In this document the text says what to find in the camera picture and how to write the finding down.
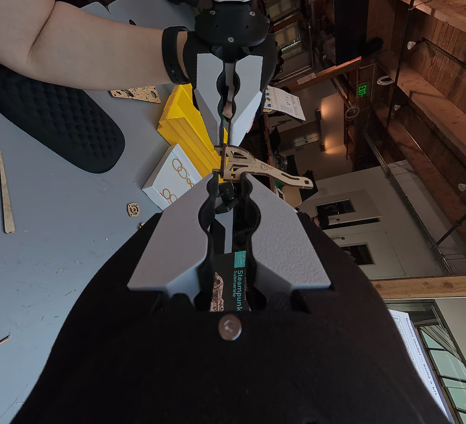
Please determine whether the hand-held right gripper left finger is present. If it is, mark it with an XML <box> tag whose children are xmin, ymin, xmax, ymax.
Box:
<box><xmin>127</xmin><ymin>173</ymin><xmax>221</xmax><ymax>311</ymax></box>

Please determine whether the person's left forearm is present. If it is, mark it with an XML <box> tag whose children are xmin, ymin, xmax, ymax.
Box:
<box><xmin>0</xmin><ymin>0</ymin><xmax>172</xmax><ymax>92</ymax></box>

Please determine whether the black wristband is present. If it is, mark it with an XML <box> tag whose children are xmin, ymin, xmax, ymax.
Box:
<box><xmin>162</xmin><ymin>26</ymin><xmax>190</xmax><ymax>85</ymax></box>

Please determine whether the black model kit box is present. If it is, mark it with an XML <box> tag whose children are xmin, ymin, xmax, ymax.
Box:
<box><xmin>209</xmin><ymin>249</ymin><xmax>256</xmax><ymax>312</ymax></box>

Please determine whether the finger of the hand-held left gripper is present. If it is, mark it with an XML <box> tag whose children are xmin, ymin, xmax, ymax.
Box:
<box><xmin>229</xmin><ymin>54</ymin><xmax>264</xmax><ymax>147</ymax></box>
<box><xmin>195</xmin><ymin>53</ymin><xmax>225</xmax><ymax>156</ymax></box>

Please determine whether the long wooden stick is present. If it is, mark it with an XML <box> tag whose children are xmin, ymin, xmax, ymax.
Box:
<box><xmin>0</xmin><ymin>151</ymin><xmax>16</xmax><ymax>234</ymax></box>

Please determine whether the large white instruction sheet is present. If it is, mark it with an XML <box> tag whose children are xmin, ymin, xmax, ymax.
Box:
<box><xmin>387</xmin><ymin>308</ymin><xmax>449</xmax><ymax>424</ymax></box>

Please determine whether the black textured mat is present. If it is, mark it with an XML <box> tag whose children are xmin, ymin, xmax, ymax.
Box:
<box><xmin>0</xmin><ymin>64</ymin><xmax>126</xmax><ymax>174</ymax></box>

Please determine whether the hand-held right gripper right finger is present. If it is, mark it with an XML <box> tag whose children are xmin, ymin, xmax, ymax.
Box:
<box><xmin>238</xmin><ymin>173</ymin><xmax>333</xmax><ymax>311</ymax></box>

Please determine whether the hanging printed paper sheet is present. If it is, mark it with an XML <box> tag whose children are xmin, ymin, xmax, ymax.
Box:
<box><xmin>264</xmin><ymin>85</ymin><xmax>307</xmax><ymax>122</ymax></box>

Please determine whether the yellow plastic bin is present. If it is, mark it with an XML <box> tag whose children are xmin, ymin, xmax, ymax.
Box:
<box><xmin>157</xmin><ymin>83</ymin><xmax>228</xmax><ymax>177</ymax></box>

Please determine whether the white box with ring print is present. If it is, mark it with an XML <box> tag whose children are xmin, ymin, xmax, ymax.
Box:
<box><xmin>142</xmin><ymin>144</ymin><xmax>203</xmax><ymax>210</ymax></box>

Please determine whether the wooden part sheet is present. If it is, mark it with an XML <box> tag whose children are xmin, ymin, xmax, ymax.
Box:
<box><xmin>110</xmin><ymin>85</ymin><xmax>162</xmax><ymax>104</ymax></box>

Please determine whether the long curved wooden model part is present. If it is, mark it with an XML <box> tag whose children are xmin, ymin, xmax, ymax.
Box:
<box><xmin>213</xmin><ymin>144</ymin><xmax>314</xmax><ymax>191</ymax></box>

